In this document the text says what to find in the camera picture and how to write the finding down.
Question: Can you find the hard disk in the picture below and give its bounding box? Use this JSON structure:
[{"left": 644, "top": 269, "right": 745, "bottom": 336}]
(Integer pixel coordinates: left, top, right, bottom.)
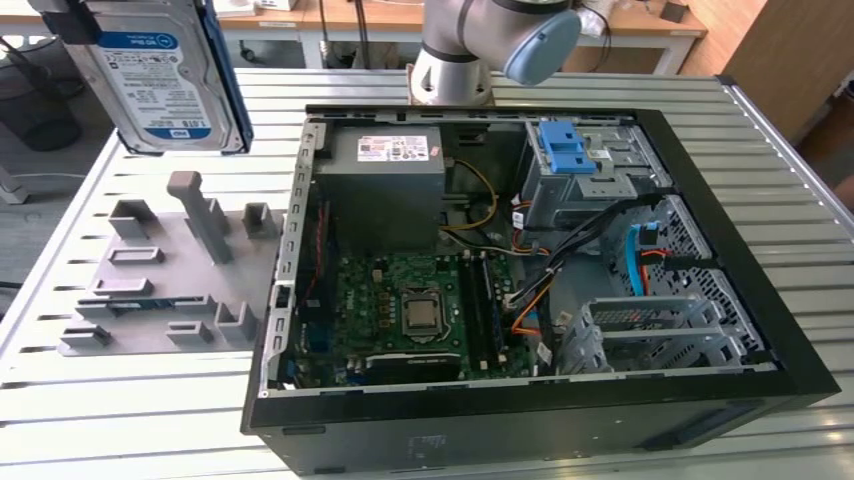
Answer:
[{"left": 40, "top": 0, "right": 254, "bottom": 157}]

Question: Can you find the grey metal disk bay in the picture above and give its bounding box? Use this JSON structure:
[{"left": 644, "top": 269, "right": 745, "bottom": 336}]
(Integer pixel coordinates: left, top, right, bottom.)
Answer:
[{"left": 556, "top": 294, "right": 768, "bottom": 374}]

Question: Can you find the grey power supply unit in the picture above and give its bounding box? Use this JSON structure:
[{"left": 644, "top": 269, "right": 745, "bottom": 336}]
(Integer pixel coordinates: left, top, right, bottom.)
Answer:
[{"left": 313, "top": 124, "right": 446, "bottom": 256}]

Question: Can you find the green motherboard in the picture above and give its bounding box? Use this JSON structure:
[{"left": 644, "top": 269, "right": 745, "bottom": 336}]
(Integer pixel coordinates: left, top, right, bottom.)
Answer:
[{"left": 292, "top": 252, "right": 541, "bottom": 389}]

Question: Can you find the silver CPU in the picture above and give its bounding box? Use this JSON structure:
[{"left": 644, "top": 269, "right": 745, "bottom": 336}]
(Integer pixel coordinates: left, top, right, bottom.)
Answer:
[{"left": 398, "top": 288, "right": 445, "bottom": 339}]

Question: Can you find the black RAM slot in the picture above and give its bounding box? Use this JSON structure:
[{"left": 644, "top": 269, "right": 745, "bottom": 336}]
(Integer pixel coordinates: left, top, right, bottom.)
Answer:
[{"left": 477, "top": 252, "right": 507, "bottom": 364}]

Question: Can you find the grey metal optical drive cage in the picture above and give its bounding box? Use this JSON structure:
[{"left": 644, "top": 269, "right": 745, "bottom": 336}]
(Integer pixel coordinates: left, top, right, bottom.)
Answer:
[{"left": 519, "top": 119, "right": 672, "bottom": 234}]

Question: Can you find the black graphics card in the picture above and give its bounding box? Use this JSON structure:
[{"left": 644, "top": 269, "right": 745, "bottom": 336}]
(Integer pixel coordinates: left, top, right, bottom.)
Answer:
[{"left": 345, "top": 349, "right": 463, "bottom": 386}]

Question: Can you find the blue plastic drive latch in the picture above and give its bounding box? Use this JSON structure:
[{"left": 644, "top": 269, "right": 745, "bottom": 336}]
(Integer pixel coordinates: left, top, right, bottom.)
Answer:
[{"left": 537, "top": 119, "right": 595, "bottom": 175}]

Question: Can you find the grey parts rack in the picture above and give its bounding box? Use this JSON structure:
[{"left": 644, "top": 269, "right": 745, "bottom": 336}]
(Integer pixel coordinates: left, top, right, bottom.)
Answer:
[{"left": 57, "top": 169, "right": 285, "bottom": 357}]

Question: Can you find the black open PC case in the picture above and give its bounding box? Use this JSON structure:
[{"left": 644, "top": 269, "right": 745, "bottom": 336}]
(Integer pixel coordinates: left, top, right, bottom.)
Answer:
[{"left": 238, "top": 103, "right": 840, "bottom": 476}]

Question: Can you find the wooden desk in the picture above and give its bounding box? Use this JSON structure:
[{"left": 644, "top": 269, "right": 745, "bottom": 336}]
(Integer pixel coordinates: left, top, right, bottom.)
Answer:
[{"left": 0, "top": 0, "right": 708, "bottom": 76}]

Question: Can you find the black mesh waste bin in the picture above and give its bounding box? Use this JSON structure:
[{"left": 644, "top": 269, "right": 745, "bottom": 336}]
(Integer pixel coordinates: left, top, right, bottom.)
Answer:
[{"left": 0, "top": 37, "right": 85, "bottom": 151}]

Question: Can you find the yellow wire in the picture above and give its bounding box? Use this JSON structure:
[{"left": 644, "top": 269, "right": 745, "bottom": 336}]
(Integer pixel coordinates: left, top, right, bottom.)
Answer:
[{"left": 438, "top": 158, "right": 500, "bottom": 232}]

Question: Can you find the orange wire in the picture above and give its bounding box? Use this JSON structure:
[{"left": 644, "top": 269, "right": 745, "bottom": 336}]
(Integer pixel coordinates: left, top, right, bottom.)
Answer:
[{"left": 511, "top": 307, "right": 541, "bottom": 335}]

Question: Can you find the black cable bundle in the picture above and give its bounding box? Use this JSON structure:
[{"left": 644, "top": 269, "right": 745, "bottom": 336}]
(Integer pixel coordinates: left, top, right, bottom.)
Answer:
[{"left": 505, "top": 192, "right": 668, "bottom": 311}]

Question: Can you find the blue data wire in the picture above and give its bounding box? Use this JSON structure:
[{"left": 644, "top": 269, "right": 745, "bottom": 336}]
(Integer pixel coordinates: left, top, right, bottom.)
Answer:
[{"left": 625, "top": 223, "right": 659, "bottom": 297}]

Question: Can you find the red data wire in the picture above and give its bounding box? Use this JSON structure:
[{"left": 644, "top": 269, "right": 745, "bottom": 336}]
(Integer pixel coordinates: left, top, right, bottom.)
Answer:
[{"left": 637, "top": 249, "right": 669, "bottom": 296}]

